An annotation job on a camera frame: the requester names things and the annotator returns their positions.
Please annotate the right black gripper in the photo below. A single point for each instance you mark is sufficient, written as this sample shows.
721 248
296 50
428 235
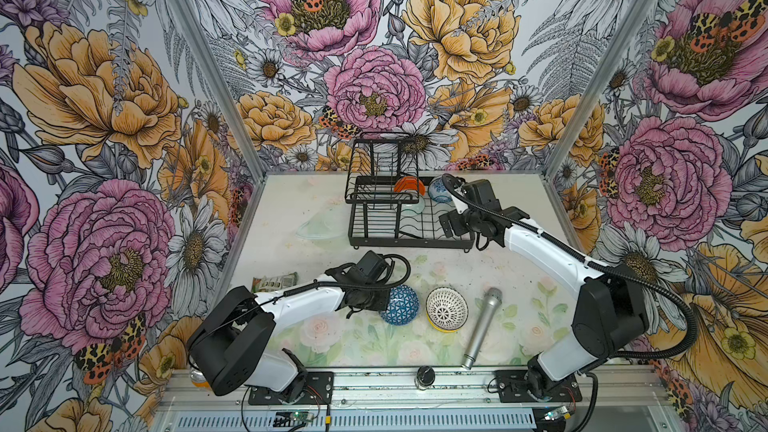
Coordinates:
455 217

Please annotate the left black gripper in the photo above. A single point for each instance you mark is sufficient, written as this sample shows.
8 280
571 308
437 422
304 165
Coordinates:
379 305

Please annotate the blue triangle pattern bowl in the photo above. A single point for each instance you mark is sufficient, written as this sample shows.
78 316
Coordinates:
403 306

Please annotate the blue floral ceramic bowl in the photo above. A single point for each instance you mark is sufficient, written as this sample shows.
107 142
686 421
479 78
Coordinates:
438 192

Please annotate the orange plastic bowl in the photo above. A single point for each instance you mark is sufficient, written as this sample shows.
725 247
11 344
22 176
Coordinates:
410 184

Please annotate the white patterned yellow bowl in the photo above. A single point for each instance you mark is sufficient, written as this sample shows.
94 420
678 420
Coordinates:
446 309

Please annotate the mint green ceramic bowl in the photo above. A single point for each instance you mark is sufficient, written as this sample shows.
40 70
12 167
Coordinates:
413 210

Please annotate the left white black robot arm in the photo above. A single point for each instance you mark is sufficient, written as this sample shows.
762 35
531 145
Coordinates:
229 348

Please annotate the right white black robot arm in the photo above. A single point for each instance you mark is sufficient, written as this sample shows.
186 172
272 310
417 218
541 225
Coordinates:
610 310

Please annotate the silver microphone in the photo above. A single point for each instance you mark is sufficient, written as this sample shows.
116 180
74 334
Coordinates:
490 303

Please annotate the green snack packet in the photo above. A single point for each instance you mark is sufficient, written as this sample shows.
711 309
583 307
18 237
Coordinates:
274 283

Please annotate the green circuit board left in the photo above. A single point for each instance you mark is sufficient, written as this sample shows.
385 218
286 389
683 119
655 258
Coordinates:
293 419

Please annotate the green circuit board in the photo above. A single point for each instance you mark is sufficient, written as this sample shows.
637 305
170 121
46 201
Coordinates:
293 419
556 414

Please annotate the orange soda can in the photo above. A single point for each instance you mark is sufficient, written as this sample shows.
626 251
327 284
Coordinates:
197 379

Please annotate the green circuit board right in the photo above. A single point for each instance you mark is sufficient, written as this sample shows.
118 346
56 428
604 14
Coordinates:
556 414

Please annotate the black wire dish rack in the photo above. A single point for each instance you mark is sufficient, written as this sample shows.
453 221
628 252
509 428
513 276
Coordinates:
376 163

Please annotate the black knob on rail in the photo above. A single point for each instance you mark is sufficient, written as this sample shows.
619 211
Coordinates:
425 377

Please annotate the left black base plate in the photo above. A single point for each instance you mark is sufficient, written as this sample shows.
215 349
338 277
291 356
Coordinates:
311 388

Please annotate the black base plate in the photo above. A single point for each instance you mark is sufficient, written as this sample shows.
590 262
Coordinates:
525 386
311 388

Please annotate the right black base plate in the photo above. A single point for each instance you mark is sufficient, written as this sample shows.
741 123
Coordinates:
525 386

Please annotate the aluminium front rail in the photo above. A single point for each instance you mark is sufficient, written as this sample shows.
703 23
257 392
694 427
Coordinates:
625 398

